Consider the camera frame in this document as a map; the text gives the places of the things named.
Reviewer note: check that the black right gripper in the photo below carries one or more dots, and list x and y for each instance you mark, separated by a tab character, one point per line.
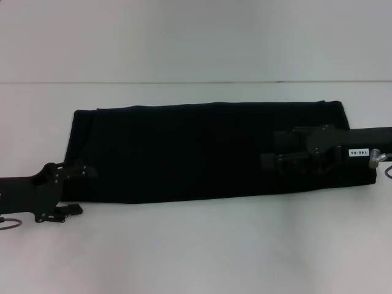
352	141

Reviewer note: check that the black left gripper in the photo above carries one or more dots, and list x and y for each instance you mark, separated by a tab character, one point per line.
30	193

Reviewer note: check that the black t-shirt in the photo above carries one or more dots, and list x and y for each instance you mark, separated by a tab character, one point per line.
199	153

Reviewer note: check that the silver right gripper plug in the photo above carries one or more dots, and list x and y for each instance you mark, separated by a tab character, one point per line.
376	158

